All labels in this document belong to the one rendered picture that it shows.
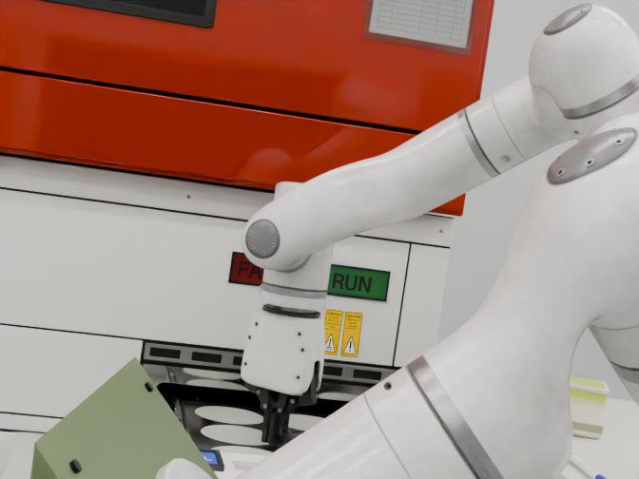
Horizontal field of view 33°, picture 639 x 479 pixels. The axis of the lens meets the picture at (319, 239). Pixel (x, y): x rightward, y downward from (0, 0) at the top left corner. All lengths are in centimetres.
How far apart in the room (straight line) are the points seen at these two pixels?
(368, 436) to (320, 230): 56
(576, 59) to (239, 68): 63
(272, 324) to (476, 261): 196
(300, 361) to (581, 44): 53
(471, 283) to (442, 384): 257
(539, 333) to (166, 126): 95
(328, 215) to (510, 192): 209
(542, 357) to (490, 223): 259
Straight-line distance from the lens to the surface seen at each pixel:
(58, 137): 154
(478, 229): 326
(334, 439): 72
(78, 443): 66
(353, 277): 164
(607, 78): 106
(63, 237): 160
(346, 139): 158
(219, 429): 145
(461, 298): 327
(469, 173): 126
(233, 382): 162
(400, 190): 127
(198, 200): 160
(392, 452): 70
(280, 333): 134
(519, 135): 124
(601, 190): 68
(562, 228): 68
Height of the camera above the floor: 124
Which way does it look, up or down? 3 degrees down
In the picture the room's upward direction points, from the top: 8 degrees clockwise
